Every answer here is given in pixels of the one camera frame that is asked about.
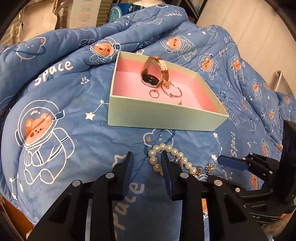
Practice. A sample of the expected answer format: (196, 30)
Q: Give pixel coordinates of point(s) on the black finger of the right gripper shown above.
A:
(261, 166)
(267, 204)

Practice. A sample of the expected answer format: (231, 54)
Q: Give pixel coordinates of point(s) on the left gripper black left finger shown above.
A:
(85, 209)

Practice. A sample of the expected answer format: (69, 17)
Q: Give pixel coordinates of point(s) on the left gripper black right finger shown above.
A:
(227, 217)

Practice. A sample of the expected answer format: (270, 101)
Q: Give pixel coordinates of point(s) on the gold snowflake earring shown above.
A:
(210, 168)
(167, 84)

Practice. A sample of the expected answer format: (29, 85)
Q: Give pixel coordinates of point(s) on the rose gold wrist watch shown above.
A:
(155, 72)

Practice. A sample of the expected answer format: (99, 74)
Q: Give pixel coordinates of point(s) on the brown wooden furniture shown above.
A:
(20, 224)

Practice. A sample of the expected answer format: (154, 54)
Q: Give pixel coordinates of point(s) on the mint box pink lining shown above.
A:
(133, 104)

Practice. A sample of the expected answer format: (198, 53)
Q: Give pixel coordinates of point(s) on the blue space bear quilt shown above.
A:
(54, 106)

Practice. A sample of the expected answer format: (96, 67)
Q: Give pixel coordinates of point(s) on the black metal shelf rack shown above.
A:
(192, 8)

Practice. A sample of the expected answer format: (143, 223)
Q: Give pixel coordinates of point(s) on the white pillow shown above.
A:
(148, 3)

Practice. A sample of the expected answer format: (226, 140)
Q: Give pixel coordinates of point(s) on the white tall cardboard box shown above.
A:
(83, 14)

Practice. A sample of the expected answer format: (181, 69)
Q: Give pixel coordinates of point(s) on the cream baby chair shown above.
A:
(38, 18)

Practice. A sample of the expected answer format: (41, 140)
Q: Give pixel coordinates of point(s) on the blue tissue pack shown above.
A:
(120, 9)

